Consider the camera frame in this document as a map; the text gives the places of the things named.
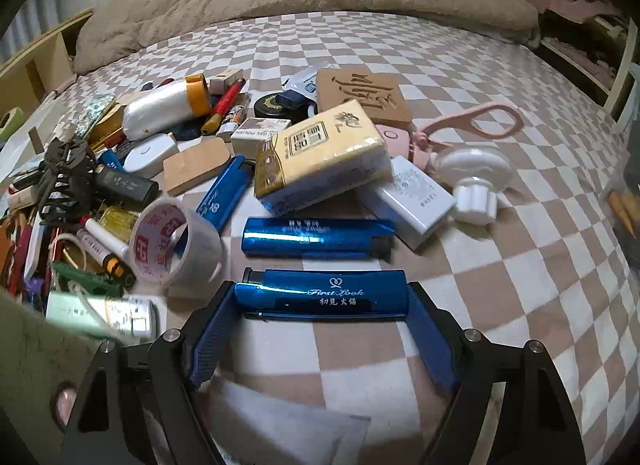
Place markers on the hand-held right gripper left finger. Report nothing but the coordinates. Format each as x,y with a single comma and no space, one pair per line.
212,340

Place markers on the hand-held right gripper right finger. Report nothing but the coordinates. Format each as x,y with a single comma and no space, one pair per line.
430,340

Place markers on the blue lighter with heart print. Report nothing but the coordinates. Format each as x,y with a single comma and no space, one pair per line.
320,295

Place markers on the clear packing tape roll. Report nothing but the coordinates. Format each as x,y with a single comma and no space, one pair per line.
200,260

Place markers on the white tube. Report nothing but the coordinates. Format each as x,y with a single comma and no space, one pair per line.
130,317

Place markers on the checkered bed sheet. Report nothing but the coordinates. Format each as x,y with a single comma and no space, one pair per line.
525,270

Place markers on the white power bank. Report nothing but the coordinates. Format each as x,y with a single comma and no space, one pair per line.
415,200

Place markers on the green clip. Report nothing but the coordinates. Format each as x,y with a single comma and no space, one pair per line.
85,280

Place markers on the white marker pen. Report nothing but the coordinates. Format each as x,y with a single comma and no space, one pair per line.
100,245

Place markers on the yellow glass bottle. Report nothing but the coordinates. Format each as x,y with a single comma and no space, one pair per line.
117,220

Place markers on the flat wooden block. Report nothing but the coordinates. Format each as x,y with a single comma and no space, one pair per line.
195,165

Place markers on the black tube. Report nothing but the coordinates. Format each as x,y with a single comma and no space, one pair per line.
125,185

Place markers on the white mushroom-shaped knob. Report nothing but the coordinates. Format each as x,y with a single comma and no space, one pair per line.
475,165

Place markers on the white oval device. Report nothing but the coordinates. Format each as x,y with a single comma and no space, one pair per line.
150,155

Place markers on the white small carton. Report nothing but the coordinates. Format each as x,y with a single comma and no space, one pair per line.
255,135

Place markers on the yellow tissue pack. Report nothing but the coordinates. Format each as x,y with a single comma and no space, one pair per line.
320,155

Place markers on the small white lighter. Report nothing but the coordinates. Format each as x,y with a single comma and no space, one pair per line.
232,122

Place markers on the brown hair claw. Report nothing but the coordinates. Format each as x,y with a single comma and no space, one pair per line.
62,160

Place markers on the red pen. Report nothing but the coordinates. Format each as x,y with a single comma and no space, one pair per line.
225,105

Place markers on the black round tin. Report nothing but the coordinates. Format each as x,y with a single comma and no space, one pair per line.
267,107

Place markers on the white plastic film roll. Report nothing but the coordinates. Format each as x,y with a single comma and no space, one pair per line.
155,107

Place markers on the blue small box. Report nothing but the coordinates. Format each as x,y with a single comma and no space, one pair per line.
295,99

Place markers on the iridescent packet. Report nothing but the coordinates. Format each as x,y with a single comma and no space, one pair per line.
95,112

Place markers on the beige small box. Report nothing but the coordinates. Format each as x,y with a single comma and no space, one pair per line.
227,79

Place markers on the carved wooden plaque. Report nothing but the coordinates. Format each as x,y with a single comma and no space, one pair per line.
330,95

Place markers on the white printed packet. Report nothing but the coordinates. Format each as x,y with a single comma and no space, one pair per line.
310,76

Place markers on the wooden rack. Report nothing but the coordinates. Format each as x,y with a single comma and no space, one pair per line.
617,70

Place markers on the wooden headboard shelf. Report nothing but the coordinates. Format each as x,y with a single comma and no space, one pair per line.
25,65

